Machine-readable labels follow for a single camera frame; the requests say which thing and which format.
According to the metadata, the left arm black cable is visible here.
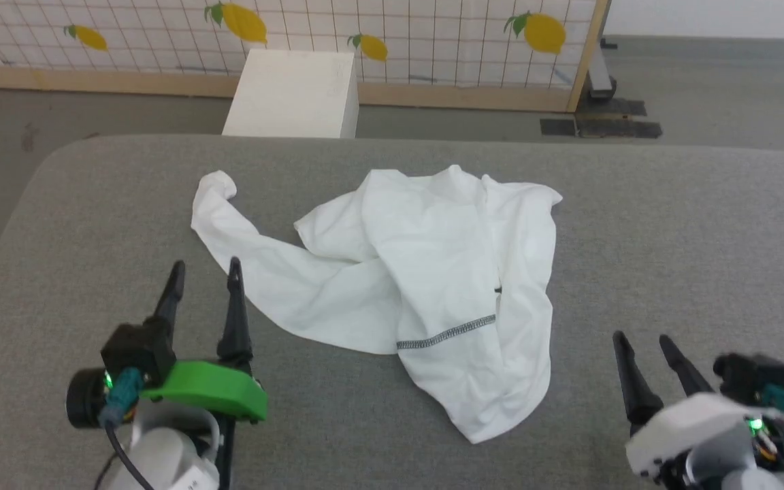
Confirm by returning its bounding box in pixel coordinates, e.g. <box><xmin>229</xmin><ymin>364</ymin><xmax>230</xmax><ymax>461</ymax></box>
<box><xmin>101</xmin><ymin>367</ymin><xmax>156</xmax><ymax>490</ymax></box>

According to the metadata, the white long-sleeve garment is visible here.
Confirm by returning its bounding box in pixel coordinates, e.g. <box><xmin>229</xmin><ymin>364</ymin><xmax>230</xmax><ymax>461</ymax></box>
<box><xmin>191</xmin><ymin>164</ymin><xmax>564</xmax><ymax>444</ymax></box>

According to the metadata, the white box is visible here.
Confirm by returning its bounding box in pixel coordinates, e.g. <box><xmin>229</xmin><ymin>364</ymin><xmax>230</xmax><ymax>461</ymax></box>
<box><xmin>222</xmin><ymin>49</ymin><xmax>359</xmax><ymax>140</ymax></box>

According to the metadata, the grey partition foot with caster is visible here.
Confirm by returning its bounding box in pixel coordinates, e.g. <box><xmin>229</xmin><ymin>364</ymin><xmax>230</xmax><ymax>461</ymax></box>
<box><xmin>585</xmin><ymin>37</ymin><xmax>619</xmax><ymax>103</ymax></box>

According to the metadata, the lemon print grid partition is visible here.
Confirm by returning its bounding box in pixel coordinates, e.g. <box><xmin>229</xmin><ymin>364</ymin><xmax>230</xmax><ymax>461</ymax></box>
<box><xmin>0</xmin><ymin>0</ymin><xmax>612</xmax><ymax>114</ymax></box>

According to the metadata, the grey fabric surface cover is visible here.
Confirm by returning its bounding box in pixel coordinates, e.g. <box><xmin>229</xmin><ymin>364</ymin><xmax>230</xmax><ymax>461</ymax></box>
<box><xmin>0</xmin><ymin>133</ymin><xmax>784</xmax><ymax>490</ymax></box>

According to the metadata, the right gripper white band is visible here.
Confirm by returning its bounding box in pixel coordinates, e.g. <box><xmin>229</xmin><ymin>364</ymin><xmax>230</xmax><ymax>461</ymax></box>
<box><xmin>612</xmin><ymin>331</ymin><xmax>767</xmax><ymax>478</ymax></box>

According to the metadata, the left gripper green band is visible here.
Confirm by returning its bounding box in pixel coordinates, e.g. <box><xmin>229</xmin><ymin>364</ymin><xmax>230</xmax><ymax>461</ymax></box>
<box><xmin>139</xmin><ymin>257</ymin><xmax>270</xmax><ymax>424</ymax></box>

